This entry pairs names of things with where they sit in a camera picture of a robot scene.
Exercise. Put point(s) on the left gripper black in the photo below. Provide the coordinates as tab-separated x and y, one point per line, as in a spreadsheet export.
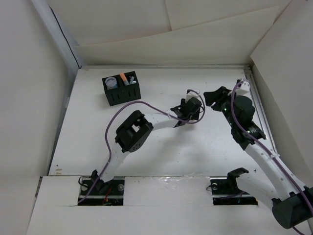
194	117

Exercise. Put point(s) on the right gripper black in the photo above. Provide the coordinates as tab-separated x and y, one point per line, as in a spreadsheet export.
212	96

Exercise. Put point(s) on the orange highlighter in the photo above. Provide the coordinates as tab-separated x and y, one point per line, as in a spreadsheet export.
122	75

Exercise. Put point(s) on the clear jar of paper clips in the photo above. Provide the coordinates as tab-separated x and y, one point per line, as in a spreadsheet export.
111	83

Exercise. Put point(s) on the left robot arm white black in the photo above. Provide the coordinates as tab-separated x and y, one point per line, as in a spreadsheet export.
134	131

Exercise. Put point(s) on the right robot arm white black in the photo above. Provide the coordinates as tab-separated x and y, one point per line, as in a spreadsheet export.
288	198

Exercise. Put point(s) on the black two-compartment organizer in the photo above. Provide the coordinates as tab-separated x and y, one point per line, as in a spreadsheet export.
125	92

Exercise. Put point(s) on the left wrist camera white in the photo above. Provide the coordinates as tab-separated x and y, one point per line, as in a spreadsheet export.
192	93

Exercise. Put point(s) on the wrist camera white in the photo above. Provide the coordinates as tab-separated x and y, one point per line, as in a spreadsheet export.
192	93
243	87

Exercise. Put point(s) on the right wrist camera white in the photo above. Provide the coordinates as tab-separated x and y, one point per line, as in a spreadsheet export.
243	87

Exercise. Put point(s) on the aluminium rail right side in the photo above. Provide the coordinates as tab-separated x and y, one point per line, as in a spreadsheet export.
261	119

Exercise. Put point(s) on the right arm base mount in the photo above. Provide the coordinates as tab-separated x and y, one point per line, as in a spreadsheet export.
225	193

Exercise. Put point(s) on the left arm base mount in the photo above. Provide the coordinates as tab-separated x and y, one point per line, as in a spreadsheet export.
111	195

